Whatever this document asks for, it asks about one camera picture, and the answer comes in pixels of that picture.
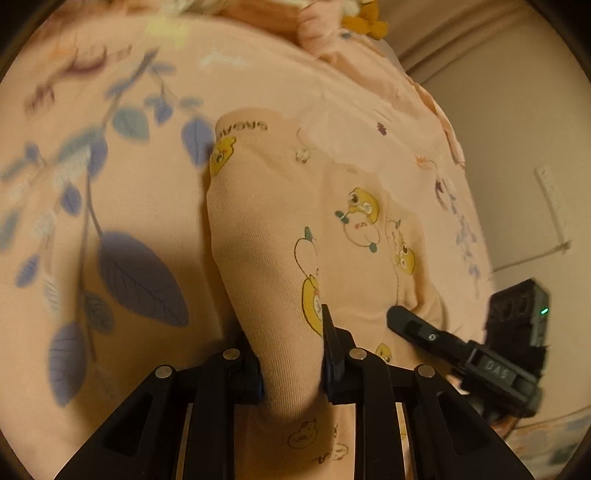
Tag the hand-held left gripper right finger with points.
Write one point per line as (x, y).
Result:
(334, 353)

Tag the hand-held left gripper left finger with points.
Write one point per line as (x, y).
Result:
(240, 374)

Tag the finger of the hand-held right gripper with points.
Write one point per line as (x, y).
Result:
(415, 330)

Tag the peach duck-print garment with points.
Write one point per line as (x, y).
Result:
(277, 230)

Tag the pale floral blanket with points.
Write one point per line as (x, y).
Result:
(554, 443)

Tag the white power strip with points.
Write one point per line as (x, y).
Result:
(554, 203)

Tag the pink floral bed sheet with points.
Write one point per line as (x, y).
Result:
(138, 184)

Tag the yellow plush toy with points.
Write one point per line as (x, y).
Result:
(369, 23)

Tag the crumpled pink cloth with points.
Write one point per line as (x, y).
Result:
(318, 32)

